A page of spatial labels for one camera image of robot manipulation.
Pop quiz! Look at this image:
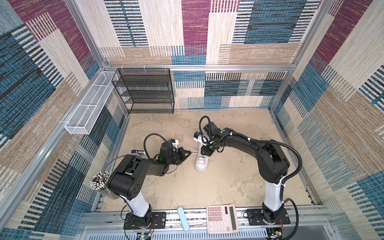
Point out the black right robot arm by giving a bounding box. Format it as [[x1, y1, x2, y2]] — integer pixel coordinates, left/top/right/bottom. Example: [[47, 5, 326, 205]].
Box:
[[202, 122, 290, 224]]

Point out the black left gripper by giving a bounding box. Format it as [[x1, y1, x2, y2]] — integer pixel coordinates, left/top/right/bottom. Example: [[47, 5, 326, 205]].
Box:
[[166, 147, 190, 166]]

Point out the blue glue stick white cap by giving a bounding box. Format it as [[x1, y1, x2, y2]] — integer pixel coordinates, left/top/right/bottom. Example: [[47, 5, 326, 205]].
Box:
[[131, 150, 146, 155]]

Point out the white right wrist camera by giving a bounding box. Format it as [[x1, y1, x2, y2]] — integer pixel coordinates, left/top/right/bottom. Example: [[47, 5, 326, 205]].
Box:
[[194, 132, 209, 146]]

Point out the light blue case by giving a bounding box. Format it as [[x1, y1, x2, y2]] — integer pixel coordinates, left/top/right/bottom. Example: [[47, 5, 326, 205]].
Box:
[[177, 207, 190, 232]]

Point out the black wire mesh shelf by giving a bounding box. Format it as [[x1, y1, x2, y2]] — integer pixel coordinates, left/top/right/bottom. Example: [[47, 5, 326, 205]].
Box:
[[112, 68, 175, 114]]

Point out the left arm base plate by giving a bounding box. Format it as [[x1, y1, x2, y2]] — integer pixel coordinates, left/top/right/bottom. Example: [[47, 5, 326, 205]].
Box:
[[124, 212, 167, 230]]

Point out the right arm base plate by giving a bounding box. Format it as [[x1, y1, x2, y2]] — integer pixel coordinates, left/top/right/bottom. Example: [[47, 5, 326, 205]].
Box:
[[246, 208, 291, 226]]

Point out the white wire mesh basket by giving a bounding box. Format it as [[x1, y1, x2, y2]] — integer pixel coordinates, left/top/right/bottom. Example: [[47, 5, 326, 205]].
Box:
[[65, 72, 115, 135]]

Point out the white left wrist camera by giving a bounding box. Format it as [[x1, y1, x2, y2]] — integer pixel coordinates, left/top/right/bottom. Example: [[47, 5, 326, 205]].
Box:
[[169, 139, 179, 149]]

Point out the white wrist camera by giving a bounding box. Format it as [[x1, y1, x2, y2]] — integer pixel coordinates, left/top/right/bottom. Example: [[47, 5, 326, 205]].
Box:
[[169, 139, 179, 149], [194, 132, 209, 146]]

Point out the white sneaker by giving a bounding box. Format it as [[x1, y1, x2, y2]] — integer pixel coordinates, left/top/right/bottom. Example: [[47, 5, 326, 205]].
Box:
[[195, 143, 215, 172]]

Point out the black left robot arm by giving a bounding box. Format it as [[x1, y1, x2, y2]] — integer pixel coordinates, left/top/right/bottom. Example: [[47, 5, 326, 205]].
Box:
[[107, 142, 192, 228]]

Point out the white shoelace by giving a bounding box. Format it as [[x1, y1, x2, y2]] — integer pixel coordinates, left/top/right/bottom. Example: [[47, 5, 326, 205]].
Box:
[[193, 143, 215, 165]]

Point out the cup of coloured pencils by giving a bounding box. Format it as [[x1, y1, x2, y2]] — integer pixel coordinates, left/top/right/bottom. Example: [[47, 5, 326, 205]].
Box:
[[90, 172, 119, 200]]

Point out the pink calculator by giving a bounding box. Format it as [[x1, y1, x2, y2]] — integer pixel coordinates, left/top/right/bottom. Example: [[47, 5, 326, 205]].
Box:
[[206, 204, 239, 234]]

